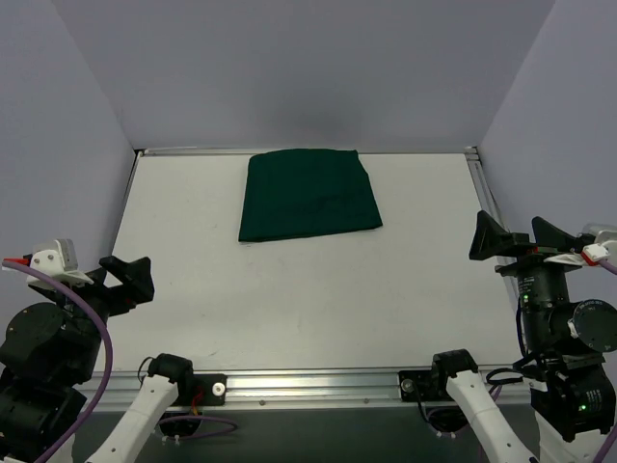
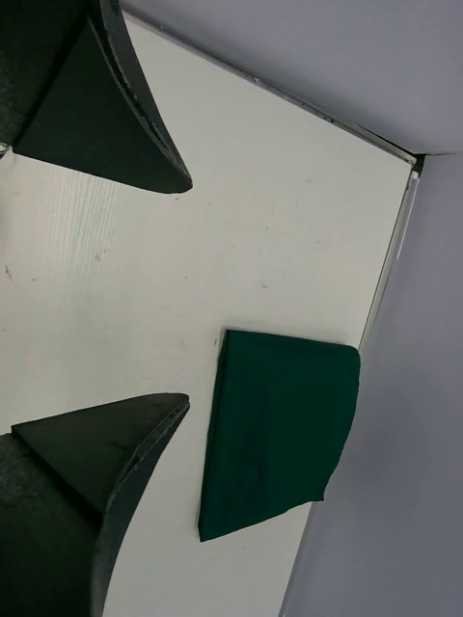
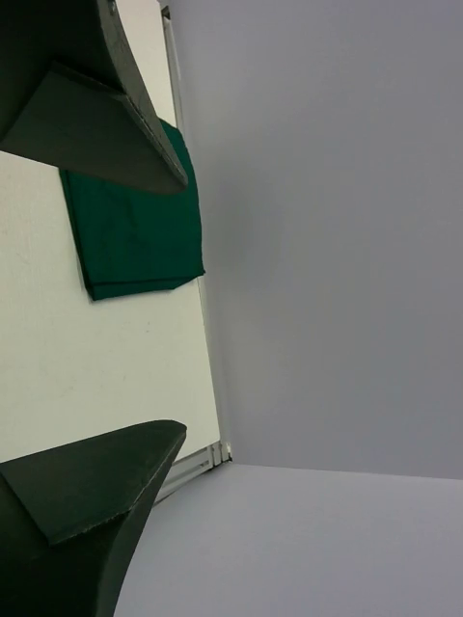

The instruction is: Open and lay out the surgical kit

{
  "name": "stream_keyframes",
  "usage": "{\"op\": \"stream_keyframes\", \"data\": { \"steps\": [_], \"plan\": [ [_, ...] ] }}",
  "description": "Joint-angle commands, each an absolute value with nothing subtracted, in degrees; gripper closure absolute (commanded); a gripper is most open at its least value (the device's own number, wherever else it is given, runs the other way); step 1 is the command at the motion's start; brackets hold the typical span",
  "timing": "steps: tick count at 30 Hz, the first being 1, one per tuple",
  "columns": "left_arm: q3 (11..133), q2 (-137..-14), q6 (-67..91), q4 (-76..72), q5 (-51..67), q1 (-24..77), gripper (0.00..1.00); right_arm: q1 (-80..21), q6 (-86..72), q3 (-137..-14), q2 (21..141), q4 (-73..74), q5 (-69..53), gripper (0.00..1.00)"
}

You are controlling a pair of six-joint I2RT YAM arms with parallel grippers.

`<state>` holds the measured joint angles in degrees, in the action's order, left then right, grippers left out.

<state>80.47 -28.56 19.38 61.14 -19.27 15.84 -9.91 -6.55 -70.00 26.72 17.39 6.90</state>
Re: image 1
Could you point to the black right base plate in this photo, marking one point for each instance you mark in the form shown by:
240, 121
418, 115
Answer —
421, 384

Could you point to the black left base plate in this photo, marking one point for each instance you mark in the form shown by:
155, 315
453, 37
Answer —
204, 390

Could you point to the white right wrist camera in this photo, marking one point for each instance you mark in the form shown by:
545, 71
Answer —
596, 247

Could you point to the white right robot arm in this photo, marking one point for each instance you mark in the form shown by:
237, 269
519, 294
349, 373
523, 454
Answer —
563, 346

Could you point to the aluminium front frame rail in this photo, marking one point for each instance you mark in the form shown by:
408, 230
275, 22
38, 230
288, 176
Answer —
300, 389

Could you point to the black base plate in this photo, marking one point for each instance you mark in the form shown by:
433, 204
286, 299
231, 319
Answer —
204, 390
421, 384

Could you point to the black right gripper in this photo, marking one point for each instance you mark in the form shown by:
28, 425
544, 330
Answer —
533, 251

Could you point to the dark green surgical cloth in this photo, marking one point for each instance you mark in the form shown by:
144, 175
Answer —
302, 193

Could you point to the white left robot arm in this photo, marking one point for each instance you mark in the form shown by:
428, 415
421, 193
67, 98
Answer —
58, 354

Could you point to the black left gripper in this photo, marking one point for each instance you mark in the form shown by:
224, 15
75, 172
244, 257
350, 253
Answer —
106, 293

